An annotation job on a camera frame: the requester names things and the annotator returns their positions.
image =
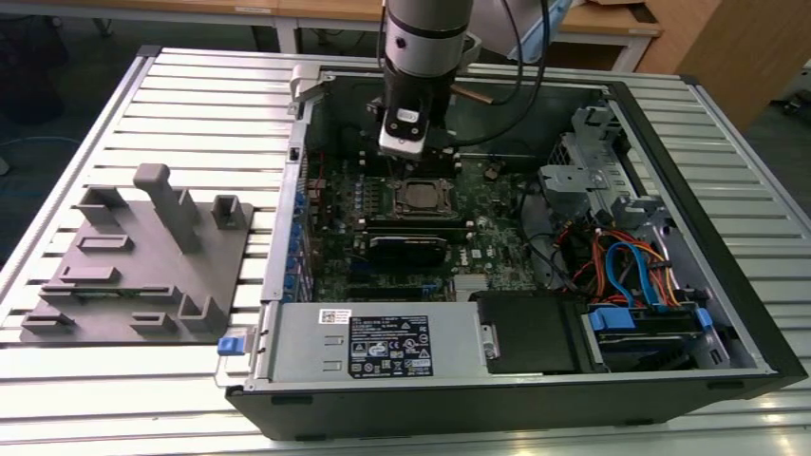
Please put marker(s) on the grey case release latch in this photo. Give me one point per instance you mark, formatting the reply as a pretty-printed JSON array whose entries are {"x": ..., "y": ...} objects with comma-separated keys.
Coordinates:
[{"x": 305, "y": 83}]

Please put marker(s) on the silver power supply unit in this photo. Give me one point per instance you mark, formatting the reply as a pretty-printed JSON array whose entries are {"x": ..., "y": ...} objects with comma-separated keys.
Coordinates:
[{"x": 298, "y": 342}]

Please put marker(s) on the wooden cabinet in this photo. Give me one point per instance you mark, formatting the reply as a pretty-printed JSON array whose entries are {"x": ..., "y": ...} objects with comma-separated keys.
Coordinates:
[{"x": 748, "y": 57}]

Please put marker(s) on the CPU socket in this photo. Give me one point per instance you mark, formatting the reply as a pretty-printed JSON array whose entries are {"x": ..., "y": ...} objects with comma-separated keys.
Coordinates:
[{"x": 400, "y": 214}]

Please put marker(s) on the green motherboard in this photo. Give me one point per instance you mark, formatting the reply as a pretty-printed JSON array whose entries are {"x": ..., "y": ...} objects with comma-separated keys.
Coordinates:
[{"x": 501, "y": 237}]

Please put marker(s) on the black RAM slot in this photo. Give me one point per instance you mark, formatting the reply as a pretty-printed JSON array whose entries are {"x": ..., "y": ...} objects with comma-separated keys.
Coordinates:
[
  {"x": 377, "y": 170},
  {"x": 413, "y": 221},
  {"x": 413, "y": 230}
]

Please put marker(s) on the silver CPU plate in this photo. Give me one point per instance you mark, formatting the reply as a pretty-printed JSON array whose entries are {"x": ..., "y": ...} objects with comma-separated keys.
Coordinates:
[{"x": 424, "y": 195}]

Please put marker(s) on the black plastic drive cover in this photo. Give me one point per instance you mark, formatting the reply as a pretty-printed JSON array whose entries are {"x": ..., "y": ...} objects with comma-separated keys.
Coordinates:
[{"x": 533, "y": 332}]

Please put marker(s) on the blue plastic case latch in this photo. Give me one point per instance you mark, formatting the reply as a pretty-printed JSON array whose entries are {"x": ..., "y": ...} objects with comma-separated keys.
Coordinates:
[{"x": 230, "y": 346}]

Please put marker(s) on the hard disk in blue carrier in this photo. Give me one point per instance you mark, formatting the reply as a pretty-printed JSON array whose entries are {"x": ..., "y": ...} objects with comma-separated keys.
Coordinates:
[{"x": 612, "y": 320}]

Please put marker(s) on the grey parts rack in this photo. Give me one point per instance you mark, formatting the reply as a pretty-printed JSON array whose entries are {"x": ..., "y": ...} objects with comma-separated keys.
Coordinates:
[{"x": 159, "y": 285}]

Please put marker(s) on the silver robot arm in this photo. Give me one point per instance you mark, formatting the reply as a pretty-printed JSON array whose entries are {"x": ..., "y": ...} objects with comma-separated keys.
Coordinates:
[{"x": 425, "y": 38}]

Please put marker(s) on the silver metal drive cage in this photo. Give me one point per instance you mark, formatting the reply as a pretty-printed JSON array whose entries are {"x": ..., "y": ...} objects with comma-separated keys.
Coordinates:
[{"x": 570, "y": 183}]

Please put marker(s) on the silver chipset heatsink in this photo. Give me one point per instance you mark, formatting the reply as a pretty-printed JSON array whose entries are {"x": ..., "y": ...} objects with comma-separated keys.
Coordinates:
[{"x": 473, "y": 282}]

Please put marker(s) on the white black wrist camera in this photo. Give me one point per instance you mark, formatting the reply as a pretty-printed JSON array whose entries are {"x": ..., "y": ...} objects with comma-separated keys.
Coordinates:
[{"x": 406, "y": 128}]

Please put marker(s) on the black PC case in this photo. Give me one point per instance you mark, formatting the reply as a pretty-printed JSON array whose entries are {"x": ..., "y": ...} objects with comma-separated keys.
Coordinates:
[{"x": 444, "y": 413}]

